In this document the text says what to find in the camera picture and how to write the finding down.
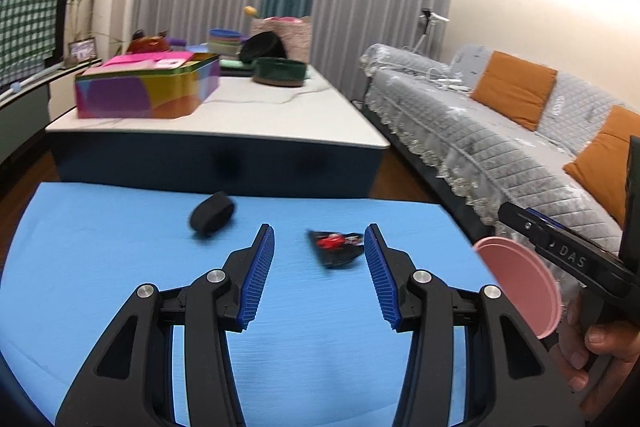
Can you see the woven basket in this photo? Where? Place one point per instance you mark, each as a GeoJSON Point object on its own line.
{"type": "Point", "coordinates": [297, 37]}

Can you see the sofa with grey quilted cover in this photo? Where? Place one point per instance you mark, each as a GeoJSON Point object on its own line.
{"type": "Point", "coordinates": [475, 132]}

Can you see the small photo frame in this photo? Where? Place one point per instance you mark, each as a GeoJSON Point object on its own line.
{"type": "Point", "coordinates": [82, 51]}

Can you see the small purple object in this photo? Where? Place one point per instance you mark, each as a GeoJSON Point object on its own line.
{"type": "Point", "coordinates": [178, 42]}

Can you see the dark red ornament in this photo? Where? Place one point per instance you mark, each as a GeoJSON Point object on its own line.
{"type": "Point", "coordinates": [149, 43]}

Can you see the black round pan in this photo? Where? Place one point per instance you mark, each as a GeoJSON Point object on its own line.
{"type": "Point", "coordinates": [262, 47]}

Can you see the pink paper sheet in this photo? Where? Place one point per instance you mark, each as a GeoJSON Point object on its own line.
{"type": "Point", "coordinates": [135, 59]}

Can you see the white rod with blue ball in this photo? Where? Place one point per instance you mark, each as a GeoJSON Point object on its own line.
{"type": "Point", "coordinates": [16, 86]}

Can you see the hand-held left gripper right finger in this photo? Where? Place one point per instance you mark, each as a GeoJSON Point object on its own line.
{"type": "Point", "coordinates": [382, 277]}

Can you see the black tape roll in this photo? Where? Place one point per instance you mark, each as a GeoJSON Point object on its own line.
{"type": "Point", "coordinates": [212, 214]}

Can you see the dark green round pot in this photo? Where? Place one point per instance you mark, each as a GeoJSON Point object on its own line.
{"type": "Point", "coordinates": [279, 72]}

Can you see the stack of coloured bowls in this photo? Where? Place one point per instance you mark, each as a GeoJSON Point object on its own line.
{"type": "Point", "coordinates": [225, 42]}

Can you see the yellow artificial flower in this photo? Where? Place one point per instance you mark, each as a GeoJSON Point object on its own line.
{"type": "Point", "coordinates": [251, 12]}

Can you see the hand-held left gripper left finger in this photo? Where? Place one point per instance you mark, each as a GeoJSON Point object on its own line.
{"type": "Point", "coordinates": [257, 277]}

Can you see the colourful tin box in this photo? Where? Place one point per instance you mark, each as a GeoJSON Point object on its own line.
{"type": "Point", "coordinates": [150, 92]}

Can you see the blue table mat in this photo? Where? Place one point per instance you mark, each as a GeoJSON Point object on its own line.
{"type": "Point", "coordinates": [100, 257]}

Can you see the person's right hand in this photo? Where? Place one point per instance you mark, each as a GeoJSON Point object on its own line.
{"type": "Point", "coordinates": [610, 342]}

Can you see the bamboo plant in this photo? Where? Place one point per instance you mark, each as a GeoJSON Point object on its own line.
{"type": "Point", "coordinates": [80, 14]}

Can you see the white floor lamp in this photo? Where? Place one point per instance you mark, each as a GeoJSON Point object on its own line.
{"type": "Point", "coordinates": [427, 19]}

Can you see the white top coffee table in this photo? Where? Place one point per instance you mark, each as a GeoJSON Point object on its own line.
{"type": "Point", "coordinates": [275, 117]}

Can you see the orange cushion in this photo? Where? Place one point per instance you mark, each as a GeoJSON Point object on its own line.
{"type": "Point", "coordinates": [600, 162]}
{"type": "Point", "coordinates": [515, 89]}

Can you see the black television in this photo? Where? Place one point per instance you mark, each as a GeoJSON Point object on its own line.
{"type": "Point", "coordinates": [67, 17]}

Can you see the green folded cloth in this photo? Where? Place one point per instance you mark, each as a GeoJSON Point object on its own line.
{"type": "Point", "coordinates": [235, 67]}

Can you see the television cabinet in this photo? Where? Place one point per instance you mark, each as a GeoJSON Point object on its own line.
{"type": "Point", "coordinates": [25, 122]}

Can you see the pink plastic bin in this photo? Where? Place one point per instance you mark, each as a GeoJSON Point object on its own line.
{"type": "Point", "coordinates": [520, 282]}

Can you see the green checked cloth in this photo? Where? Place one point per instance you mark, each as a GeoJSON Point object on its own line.
{"type": "Point", "coordinates": [27, 22]}

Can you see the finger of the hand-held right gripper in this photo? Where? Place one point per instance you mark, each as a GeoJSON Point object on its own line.
{"type": "Point", "coordinates": [517, 218]}

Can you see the black snack wrapper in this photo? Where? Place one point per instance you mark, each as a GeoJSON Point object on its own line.
{"type": "Point", "coordinates": [337, 249]}

